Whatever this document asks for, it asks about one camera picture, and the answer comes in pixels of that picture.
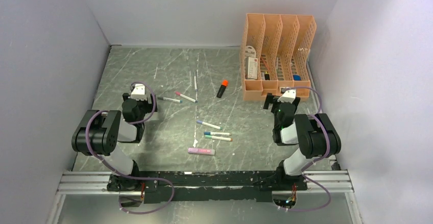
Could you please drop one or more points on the black orange highlighter body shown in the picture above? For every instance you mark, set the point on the black orange highlighter body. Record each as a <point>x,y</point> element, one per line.
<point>221,91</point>

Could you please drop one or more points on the green capped orange marker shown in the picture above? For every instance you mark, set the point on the green capped orange marker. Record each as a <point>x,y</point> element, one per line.
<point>218,138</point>

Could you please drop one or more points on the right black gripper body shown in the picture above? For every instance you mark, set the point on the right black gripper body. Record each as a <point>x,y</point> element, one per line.
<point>273,100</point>

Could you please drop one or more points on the orange mesh file organizer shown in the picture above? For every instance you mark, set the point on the orange mesh file organizer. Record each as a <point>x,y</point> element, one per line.
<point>283,43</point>

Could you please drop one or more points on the white packaged item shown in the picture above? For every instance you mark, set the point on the white packaged item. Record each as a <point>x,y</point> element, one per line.
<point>251,63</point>

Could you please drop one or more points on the purple highlighter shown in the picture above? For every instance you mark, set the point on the purple highlighter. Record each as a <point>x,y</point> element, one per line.
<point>201,151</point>

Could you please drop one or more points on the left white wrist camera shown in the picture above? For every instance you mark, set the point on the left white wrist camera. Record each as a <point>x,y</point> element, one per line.
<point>138,92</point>

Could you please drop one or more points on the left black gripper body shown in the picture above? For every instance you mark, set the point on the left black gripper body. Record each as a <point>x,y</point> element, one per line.
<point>144,107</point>

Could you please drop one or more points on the teal capped white marker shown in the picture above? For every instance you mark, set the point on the teal capped white marker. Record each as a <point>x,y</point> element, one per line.
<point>217,134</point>

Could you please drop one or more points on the pink capped white marker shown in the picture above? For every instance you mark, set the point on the pink capped white marker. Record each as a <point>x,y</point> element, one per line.
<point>186,97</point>

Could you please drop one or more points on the blue object in organizer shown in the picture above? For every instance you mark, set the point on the blue object in organizer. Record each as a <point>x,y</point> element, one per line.
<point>297,77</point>

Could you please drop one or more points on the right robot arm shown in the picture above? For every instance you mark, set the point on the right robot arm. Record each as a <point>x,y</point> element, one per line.
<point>315,136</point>

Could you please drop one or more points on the blue capped white marker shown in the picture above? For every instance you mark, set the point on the blue capped white marker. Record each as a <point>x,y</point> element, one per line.
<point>209,125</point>

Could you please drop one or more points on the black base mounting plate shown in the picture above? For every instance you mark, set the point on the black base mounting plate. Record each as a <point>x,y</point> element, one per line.
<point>177,186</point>

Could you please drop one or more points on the grey capped white marker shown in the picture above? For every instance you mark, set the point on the grey capped white marker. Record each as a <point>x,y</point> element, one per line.
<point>169,99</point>

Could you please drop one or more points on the aluminium rail frame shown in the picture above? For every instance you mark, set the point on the aluminium rail frame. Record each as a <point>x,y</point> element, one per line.
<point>95,182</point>

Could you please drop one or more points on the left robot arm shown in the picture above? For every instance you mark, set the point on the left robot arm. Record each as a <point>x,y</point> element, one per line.
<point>99,133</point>

